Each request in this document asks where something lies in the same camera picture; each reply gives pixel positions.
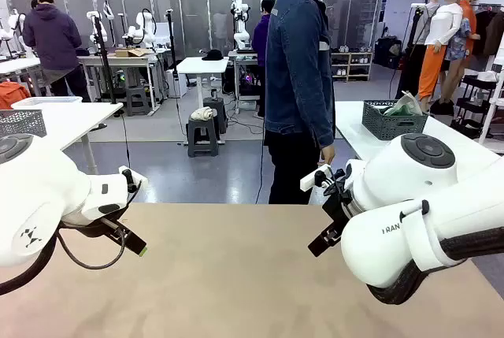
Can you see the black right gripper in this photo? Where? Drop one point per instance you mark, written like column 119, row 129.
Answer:
column 339, row 212

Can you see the computer tower with coloured lights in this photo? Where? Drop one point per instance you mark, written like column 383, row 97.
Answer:
column 248, row 82

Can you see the small dark cup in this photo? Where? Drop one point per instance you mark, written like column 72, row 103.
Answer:
column 214, row 94

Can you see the black bag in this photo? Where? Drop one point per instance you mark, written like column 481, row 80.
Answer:
column 388, row 52

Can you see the white computer case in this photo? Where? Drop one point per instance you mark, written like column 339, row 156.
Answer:
column 175, row 84

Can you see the black camera pole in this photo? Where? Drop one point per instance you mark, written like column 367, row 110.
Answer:
column 171, row 42

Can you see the white plastic bin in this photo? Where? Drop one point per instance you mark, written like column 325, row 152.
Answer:
column 47, row 102

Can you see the person's right forearm denim sleeve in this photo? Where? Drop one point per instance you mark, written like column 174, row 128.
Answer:
column 323, row 129

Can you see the black tripod pole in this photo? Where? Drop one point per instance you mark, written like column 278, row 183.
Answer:
column 103, row 58

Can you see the person in violet hoodie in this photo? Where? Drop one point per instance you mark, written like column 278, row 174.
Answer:
column 260, row 38

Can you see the white side table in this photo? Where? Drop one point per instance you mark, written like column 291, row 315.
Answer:
column 350, row 125

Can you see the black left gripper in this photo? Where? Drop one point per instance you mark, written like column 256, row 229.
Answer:
column 105, row 228

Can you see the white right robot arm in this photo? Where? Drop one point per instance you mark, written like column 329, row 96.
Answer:
column 413, row 180

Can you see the person in dark purple hoodie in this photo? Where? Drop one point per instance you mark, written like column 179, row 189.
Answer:
column 53, row 34

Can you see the white table with metal legs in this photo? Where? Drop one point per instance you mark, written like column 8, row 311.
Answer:
column 118, row 60

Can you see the wooden shoe shelf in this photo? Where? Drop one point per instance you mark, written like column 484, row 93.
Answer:
column 352, row 66

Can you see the black trolley cart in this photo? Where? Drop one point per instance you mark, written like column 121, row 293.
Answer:
column 472, row 105

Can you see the open cardboard box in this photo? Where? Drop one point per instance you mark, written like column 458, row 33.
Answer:
column 132, row 53

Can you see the white background table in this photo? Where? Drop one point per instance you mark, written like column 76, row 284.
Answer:
column 19, row 64

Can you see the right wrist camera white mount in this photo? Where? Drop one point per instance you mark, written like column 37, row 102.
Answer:
column 311, row 180

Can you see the white standing desk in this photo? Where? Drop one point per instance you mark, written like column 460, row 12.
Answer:
column 202, row 65

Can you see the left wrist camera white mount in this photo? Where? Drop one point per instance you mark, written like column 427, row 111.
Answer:
column 136, row 176

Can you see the clothes rack with dark clothes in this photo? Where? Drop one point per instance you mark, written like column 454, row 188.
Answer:
column 488, row 30

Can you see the orange cloth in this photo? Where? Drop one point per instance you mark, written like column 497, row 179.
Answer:
column 12, row 95

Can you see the person's right hand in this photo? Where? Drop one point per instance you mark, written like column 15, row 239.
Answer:
column 328, row 154

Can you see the dark grey stool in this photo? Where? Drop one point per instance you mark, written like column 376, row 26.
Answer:
column 220, row 113

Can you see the dark grey perforated basket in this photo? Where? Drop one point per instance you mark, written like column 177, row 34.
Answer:
column 390, row 127

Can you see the grey robot table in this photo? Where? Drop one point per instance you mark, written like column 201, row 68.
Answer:
column 240, row 54

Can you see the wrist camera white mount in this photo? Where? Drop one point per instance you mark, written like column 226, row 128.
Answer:
column 136, row 176
column 311, row 180

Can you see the cream rolled towel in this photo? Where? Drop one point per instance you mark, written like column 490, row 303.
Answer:
column 201, row 113

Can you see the grey step stool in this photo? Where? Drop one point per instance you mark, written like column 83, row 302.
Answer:
column 202, row 137
column 138, row 99

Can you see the mannequin with orange trousers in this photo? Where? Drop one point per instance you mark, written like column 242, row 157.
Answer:
column 447, row 23

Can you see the person in denim jacket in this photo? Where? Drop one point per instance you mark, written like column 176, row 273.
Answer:
column 295, row 78

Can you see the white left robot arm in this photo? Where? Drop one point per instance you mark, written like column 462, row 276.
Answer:
column 39, row 180

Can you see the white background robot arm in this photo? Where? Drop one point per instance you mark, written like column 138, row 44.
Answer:
column 240, row 36
column 96, row 28
column 145, row 28
column 13, row 24

